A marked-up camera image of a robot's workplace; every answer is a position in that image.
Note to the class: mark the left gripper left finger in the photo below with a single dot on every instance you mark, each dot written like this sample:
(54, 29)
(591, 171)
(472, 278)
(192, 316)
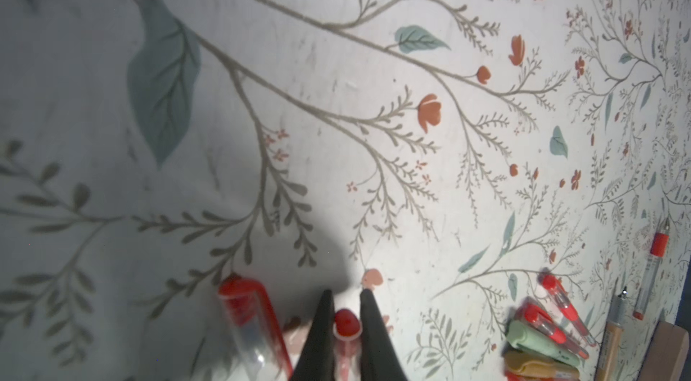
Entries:
(317, 361)

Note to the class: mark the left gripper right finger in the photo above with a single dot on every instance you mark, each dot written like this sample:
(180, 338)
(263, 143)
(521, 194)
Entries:
(379, 361)

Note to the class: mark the red pen cap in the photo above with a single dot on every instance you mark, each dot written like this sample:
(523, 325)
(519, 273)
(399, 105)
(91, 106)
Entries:
(347, 331)
(254, 329)

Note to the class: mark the floral table mat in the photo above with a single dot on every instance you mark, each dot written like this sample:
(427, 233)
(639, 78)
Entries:
(438, 153)

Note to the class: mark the pink pencil case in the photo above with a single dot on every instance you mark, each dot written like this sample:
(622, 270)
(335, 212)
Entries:
(666, 355)

